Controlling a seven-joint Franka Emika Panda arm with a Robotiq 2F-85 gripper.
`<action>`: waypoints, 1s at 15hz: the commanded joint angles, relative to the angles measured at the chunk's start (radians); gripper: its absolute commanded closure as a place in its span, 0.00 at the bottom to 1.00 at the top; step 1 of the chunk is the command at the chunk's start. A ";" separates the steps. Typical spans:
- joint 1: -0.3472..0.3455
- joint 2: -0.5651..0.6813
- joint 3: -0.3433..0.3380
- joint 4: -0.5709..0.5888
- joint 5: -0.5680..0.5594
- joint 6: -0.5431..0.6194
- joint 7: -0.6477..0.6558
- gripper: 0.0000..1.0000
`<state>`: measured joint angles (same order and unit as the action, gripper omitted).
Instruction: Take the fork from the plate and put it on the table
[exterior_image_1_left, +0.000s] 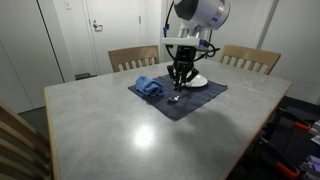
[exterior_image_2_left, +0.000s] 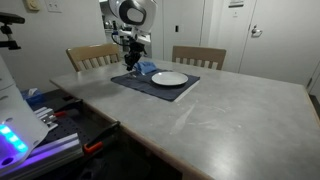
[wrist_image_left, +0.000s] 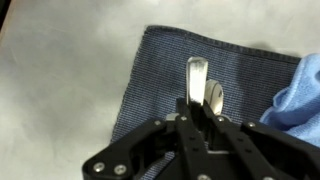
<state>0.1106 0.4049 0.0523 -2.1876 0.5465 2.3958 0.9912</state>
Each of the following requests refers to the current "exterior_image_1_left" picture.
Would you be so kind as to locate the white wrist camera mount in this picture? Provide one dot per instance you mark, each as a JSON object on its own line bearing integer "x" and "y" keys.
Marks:
{"x": 183, "y": 41}

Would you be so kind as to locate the silver metal spoon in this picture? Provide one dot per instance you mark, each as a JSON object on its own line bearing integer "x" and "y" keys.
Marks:
{"x": 173, "y": 98}

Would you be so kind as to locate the orange clamp grip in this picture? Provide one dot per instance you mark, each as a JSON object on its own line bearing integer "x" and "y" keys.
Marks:
{"x": 286, "y": 170}
{"x": 301, "y": 126}

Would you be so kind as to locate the dark blue woven placemat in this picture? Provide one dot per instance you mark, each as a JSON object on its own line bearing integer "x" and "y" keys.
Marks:
{"x": 190, "y": 103}

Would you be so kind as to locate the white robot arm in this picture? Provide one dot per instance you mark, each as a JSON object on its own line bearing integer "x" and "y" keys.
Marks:
{"x": 203, "y": 13}

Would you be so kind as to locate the blue folded cloth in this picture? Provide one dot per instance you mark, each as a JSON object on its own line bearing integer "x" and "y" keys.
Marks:
{"x": 148, "y": 86}

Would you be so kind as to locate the grey box stack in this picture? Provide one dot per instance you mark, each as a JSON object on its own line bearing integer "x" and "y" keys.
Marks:
{"x": 315, "y": 133}

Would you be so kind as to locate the purple grey box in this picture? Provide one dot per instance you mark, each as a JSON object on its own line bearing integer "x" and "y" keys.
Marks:
{"x": 311, "y": 166}

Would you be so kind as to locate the white wall light switch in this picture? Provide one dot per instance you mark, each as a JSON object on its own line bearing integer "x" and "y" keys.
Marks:
{"x": 67, "y": 4}

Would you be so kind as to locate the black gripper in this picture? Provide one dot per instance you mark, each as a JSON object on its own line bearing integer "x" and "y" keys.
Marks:
{"x": 185, "y": 56}

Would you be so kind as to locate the light wooden slatted chair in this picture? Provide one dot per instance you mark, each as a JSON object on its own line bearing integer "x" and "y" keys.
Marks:
{"x": 250, "y": 54}
{"x": 20, "y": 146}
{"x": 133, "y": 54}

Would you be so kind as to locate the black metal cart frame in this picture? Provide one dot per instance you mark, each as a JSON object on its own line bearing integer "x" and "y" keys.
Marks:
{"x": 283, "y": 143}

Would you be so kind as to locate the large white cabinet panel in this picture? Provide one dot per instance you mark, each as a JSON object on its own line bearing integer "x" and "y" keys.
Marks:
{"x": 23, "y": 50}

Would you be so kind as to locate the white round plate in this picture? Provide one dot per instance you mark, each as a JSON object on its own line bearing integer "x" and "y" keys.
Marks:
{"x": 200, "y": 81}

